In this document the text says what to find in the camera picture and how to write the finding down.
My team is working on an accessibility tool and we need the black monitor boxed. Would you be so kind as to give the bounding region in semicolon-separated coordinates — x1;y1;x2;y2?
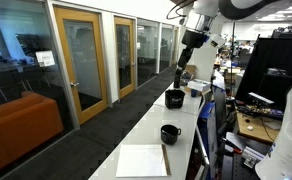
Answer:
235;36;292;110

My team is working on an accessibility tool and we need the orange sofa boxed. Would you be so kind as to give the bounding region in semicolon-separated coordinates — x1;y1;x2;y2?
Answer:
0;91;63;170

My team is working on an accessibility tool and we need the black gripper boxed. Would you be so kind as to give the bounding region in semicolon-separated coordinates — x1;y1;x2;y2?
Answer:
174;30;208;88

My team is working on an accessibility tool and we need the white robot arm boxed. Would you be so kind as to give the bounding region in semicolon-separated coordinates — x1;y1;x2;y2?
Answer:
171;0;292;180

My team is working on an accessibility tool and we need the black mug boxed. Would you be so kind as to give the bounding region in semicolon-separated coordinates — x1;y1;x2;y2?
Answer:
161;124;181;145

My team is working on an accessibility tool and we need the paper sign on glass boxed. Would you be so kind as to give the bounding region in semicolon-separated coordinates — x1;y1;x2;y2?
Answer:
36;51;55;67

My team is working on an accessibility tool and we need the near wooden door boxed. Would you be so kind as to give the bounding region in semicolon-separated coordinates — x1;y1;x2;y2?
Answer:
54;7;107;125

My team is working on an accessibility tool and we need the white box on table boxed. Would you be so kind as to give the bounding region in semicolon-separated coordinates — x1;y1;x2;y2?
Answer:
187;80;211;92

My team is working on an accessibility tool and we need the far wooden door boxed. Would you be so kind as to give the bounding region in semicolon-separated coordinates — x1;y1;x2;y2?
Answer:
114;16;135;98

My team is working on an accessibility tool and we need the black orange clamp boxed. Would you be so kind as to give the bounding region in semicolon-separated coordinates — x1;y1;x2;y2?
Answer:
223;138;242;154

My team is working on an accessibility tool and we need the wooden board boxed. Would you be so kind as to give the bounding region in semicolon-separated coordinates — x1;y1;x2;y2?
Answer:
236;112;282;144

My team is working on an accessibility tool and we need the wooden door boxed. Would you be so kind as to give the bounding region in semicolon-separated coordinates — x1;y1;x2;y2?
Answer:
54;7;107;125
114;16;135;98

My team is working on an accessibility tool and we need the black bin with lettering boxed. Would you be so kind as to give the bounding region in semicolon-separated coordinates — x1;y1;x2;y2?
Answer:
165;89;185;109

